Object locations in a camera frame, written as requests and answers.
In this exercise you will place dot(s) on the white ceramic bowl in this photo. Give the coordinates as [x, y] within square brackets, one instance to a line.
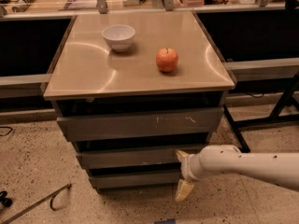
[119, 37]

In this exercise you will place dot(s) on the grey drawer cabinet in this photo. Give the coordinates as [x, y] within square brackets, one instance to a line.
[90, 78]

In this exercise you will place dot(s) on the grey top drawer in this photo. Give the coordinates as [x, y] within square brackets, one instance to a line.
[140, 124]

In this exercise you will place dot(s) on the metal rod with hook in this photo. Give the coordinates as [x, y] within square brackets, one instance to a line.
[49, 198]

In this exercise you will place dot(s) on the black metal stand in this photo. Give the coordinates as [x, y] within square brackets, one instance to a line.
[274, 118]

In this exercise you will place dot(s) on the black caster wheel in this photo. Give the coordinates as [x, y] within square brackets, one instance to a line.
[4, 200]

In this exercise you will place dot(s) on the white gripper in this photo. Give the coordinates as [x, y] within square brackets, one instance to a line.
[187, 168]

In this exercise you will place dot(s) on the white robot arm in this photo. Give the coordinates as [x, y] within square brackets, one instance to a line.
[280, 169]

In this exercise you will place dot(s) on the red apple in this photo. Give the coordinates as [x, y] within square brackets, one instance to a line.
[166, 60]

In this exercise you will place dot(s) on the grey drawer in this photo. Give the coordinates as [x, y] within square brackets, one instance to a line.
[136, 179]
[100, 159]
[140, 124]

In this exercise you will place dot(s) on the grey bottom drawer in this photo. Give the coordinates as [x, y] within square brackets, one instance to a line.
[136, 179]

